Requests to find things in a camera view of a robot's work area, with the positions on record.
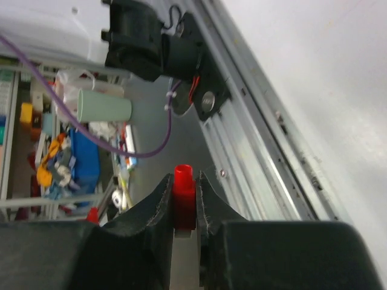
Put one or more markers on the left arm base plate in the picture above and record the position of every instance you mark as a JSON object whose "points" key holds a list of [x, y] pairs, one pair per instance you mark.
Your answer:
{"points": [[208, 91]]}

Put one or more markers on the green plastic cup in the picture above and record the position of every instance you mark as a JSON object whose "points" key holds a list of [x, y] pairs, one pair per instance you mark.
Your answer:
{"points": [[97, 106]]}

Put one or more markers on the red marker cap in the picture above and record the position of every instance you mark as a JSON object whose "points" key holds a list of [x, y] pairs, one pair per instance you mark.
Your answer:
{"points": [[184, 201]]}

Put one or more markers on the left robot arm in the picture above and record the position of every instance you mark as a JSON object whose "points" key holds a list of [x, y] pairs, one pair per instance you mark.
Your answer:
{"points": [[123, 35]]}

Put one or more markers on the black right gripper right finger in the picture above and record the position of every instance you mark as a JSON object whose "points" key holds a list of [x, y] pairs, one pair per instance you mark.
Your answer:
{"points": [[239, 254]]}

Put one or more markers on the blue plastic bin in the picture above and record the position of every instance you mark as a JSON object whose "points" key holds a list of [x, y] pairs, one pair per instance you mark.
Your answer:
{"points": [[86, 171]]}

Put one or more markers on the aluminium frame rail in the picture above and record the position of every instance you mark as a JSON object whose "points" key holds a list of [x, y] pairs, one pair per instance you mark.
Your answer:
{"points": [[263, 164]]}

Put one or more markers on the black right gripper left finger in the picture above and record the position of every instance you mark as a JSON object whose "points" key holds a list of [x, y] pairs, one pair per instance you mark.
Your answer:
{"points": [[133, 251]]}

